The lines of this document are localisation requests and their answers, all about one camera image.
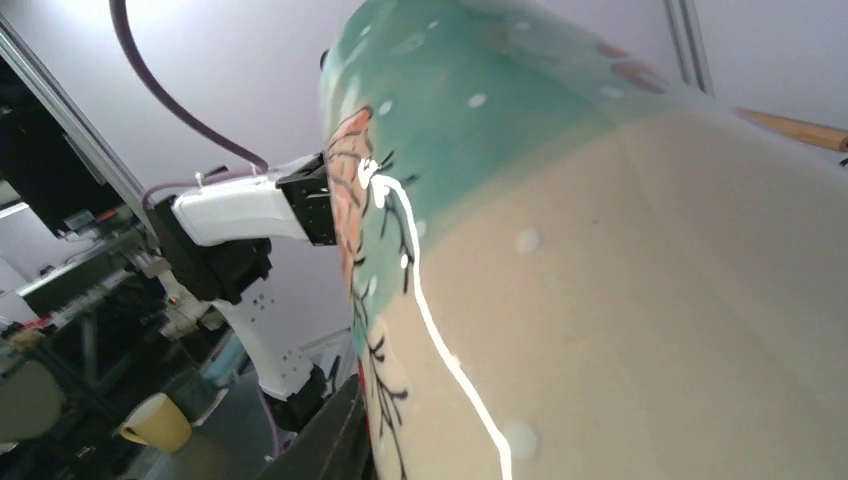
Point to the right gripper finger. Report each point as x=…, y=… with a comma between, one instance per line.
x=333, y=446

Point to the black wire dish rack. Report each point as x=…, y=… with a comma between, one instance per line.
x=813, y=134

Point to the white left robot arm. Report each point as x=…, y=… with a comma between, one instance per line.
x=217, y=240

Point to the yellow mug in background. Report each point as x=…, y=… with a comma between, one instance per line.
x=157, y=422

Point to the beige floral mug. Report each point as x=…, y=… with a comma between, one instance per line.
x=562, y=266

